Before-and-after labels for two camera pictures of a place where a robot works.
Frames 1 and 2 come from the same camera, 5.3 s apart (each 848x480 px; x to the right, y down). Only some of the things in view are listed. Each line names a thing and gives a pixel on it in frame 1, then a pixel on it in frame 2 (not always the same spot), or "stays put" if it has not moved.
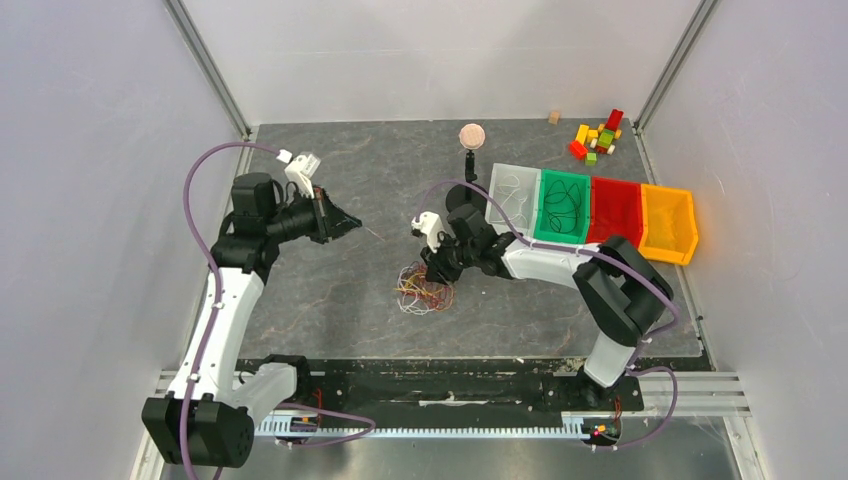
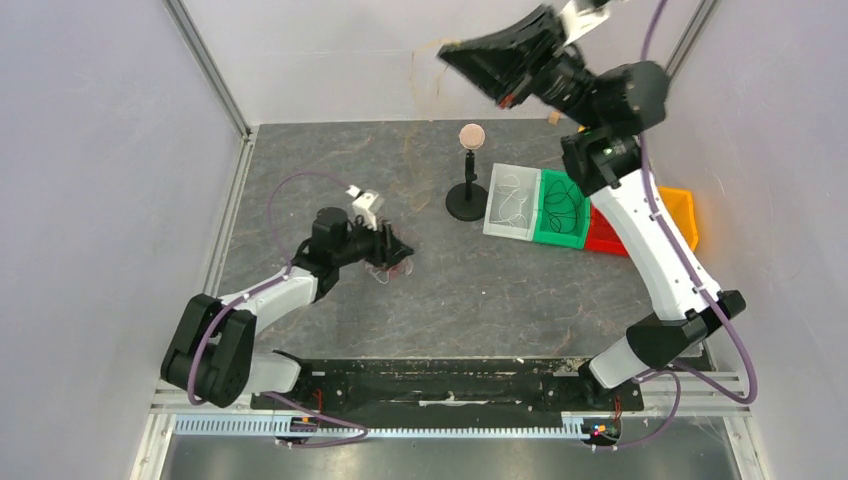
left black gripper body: x=323 y=232 -> x=376 y=252
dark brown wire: x=563 y=206 stays put
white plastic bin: x=516 y=189 stays put
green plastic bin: x=563 y=207 stays put
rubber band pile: x=418 y=296 -> x=383 y=274
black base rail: x=399 y=386 stays put
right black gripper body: x=439 y=263 -> x=530 y=62
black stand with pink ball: x=471 y=137 stays put
